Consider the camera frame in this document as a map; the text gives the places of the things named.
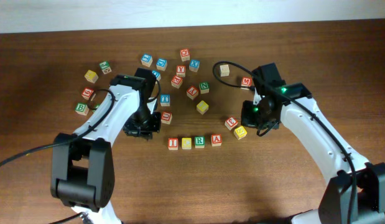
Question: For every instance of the blue X block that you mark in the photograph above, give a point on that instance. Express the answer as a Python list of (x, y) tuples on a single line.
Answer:
[(194, 65)]

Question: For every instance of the green R block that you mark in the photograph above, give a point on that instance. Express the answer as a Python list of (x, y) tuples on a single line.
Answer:
[(199, 142)]

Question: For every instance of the yellow block right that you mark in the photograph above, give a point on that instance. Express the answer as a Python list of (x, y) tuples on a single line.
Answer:
[(240, 132)]

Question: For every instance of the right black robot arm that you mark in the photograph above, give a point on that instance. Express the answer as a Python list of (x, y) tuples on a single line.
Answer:
[(355, 191)]

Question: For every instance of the red Y block upper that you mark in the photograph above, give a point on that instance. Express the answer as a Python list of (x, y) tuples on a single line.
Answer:
[(180, 70)]

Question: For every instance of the yellow block far left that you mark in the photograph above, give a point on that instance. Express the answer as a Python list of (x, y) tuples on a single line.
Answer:
[(91, 76)]

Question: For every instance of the red y block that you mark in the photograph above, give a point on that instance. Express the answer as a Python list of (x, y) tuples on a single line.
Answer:
[(192, 92), (180, 70)]

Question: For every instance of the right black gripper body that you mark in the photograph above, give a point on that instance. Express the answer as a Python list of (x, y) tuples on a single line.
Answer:
[(251, 114)]

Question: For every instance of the plain wooden block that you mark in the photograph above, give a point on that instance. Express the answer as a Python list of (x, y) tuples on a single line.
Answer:
[(224, 70)]

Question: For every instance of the red 3 block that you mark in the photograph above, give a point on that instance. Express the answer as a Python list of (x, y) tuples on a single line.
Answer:
[(231, 123)]

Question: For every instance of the blue H block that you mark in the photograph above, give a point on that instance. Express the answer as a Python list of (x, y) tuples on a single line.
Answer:
[(157, 75)]

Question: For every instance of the red A block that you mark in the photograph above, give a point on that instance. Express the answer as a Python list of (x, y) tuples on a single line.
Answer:
[(216, 140)]

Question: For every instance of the green b block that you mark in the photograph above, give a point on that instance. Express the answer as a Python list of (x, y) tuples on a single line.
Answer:
[(82, 109), (95, 108)]

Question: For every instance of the green J block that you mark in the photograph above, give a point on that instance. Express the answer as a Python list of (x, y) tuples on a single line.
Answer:
[(105, 67)]

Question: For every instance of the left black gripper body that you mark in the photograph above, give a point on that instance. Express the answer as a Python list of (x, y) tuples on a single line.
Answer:
[(143, 123)]

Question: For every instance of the red M block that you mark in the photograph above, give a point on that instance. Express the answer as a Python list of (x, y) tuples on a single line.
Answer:
[(246, 83)]

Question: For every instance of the red I block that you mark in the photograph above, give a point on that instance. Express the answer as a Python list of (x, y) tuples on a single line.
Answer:
[(173, 144)]

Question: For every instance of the green B block right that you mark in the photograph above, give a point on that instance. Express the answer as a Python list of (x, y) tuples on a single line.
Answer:
[(95, 108)]

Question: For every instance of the blue D block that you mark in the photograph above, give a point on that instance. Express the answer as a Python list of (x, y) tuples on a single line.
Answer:
[(161, 64)]

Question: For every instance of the red C block top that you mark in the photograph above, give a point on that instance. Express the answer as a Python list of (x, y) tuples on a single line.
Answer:
[(185, 55)]

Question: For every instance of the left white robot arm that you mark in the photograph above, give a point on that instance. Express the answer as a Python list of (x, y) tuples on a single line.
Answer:
[(82, 163)]

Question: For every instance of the red 9 block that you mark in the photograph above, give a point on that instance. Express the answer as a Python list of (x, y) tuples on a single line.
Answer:
[(88, 94)]

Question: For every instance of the yellow block centre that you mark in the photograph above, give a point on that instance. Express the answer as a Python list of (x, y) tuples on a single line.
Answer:
[(202, 107)]

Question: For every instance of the green N block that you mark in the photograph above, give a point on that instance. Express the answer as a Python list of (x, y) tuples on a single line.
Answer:
[(204, 87)]

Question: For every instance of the green B block left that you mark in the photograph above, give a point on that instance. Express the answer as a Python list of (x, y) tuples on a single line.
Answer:
[(82, 109)]

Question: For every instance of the blue T block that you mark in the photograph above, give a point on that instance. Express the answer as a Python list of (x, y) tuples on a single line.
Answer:
[(165, 100)]

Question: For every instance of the red U block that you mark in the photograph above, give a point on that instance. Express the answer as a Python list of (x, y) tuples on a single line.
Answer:
[(166, 117)]

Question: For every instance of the red E block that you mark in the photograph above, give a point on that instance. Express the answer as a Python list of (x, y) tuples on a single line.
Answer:
[(176, 81)]

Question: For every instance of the red Y block lower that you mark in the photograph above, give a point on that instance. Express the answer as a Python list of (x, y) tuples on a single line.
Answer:
[(192, 92)]

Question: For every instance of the yellow C block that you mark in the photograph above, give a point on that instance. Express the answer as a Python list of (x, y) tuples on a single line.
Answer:
[(186, 143)]

